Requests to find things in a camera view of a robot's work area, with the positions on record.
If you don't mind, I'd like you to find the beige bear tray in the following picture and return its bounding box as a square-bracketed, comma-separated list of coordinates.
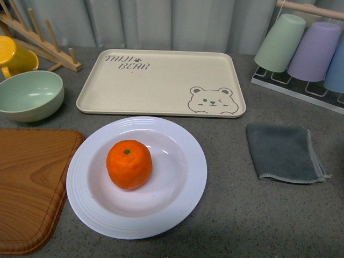
[76, 49, 246, 118]

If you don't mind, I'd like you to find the green plastic cup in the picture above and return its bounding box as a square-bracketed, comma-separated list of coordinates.
[254, 13, 306, 73]

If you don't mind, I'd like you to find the wooden cutting board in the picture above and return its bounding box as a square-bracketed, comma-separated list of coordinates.
[1, 128, 85, 255]

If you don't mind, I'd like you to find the white ribbed plate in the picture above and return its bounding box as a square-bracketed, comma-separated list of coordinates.
[67, 116, 207, 239]

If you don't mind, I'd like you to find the grey folded cloth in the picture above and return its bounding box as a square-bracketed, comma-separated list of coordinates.
[246, 124, 332, 184]

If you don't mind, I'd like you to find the yellow mug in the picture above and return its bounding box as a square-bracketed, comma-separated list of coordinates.
[1, 36, 39, 78]

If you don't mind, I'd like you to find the purple plastic cup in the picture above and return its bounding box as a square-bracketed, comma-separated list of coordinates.
[287, 21, 341, 82]

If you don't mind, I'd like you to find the blue plastic cup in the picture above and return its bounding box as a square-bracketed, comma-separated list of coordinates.
[324, 39, 344, 94]

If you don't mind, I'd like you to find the orange fruit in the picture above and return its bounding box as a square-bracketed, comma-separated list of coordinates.
[106, 140, 153, 190]

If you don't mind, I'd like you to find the green bowl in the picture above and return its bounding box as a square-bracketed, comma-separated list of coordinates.
[1, 70, 65, 122]

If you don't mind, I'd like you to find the wooden peg dish rack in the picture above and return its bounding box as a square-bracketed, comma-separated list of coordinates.
[1, 1, 83, 72]

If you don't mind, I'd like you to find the white wire cup rack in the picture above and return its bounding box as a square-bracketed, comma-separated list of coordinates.
[251, 1, 343, 113]

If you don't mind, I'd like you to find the grey curtain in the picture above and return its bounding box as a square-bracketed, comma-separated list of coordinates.
[16, 0, 290, 55]

